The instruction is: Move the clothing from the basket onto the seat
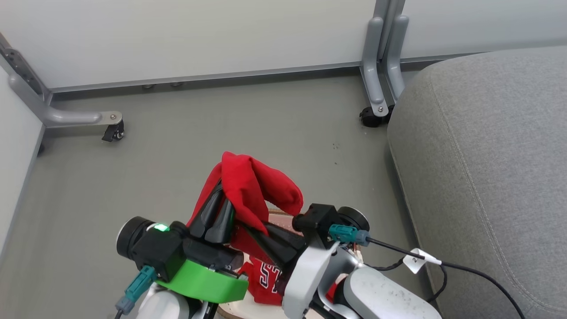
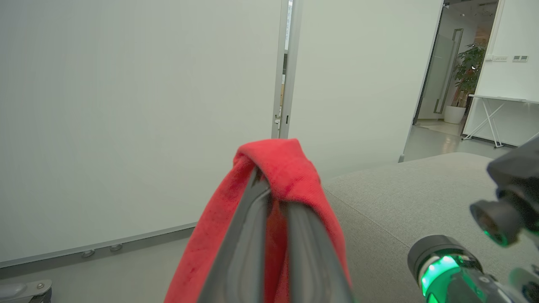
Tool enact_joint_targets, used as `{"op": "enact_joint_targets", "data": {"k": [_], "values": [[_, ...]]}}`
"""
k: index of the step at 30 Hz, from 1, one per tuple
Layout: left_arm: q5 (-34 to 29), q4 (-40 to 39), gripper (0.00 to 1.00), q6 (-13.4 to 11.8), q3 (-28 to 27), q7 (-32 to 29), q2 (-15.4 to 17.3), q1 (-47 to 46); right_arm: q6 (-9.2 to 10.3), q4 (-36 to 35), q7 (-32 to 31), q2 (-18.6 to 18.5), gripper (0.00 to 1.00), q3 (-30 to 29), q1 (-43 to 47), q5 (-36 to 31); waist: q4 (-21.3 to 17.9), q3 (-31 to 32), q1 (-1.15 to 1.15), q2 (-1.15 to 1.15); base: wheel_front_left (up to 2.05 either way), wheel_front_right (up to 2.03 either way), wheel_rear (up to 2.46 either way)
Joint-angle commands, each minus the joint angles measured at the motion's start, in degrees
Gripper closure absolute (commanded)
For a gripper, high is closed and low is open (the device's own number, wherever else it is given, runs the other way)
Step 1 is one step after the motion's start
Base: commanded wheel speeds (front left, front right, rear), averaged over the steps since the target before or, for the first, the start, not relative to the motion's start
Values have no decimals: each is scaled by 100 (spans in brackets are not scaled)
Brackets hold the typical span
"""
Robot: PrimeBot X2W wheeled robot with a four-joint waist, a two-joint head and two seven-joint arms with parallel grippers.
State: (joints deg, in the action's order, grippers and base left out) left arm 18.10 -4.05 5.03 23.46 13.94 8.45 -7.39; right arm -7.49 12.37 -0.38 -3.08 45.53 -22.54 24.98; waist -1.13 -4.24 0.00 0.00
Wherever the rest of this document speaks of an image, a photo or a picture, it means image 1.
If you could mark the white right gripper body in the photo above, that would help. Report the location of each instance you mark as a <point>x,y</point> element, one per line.
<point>308,279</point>

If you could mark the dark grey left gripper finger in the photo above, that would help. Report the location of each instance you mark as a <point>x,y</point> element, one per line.
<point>223,223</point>
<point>207,212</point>

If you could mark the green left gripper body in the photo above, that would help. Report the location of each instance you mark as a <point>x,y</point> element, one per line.
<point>199,281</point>

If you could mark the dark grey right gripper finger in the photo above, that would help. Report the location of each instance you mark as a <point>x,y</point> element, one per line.
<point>288,237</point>
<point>272,250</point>

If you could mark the red and white garment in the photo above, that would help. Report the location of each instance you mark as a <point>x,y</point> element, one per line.
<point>248,181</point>

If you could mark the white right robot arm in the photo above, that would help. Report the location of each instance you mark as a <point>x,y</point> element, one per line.
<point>381,292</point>

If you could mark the cream perforated laundry basket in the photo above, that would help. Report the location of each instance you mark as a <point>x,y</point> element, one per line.
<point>239,312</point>

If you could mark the black caster wheel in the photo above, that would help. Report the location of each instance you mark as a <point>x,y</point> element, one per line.
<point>371,117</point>
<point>115,133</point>

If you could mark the grey curved partition leg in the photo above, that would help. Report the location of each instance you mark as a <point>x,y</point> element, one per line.
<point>371,66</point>
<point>395,62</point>

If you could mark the grey fabric sofa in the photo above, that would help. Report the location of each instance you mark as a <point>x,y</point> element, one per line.
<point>487,155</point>

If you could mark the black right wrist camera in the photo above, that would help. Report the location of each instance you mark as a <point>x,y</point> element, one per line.
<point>320,221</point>

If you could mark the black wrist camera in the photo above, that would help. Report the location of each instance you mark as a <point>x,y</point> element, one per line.
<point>320,221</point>
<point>157,252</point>

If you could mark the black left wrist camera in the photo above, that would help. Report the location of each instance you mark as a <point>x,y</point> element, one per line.
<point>157,252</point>

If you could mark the grey partition base rail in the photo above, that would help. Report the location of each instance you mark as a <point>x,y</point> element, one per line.
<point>199,79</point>

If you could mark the grey perforated partition bracket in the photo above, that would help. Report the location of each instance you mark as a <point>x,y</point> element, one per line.
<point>22,66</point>

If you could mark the grey partition post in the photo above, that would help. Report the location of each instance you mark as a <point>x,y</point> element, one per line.
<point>389,17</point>

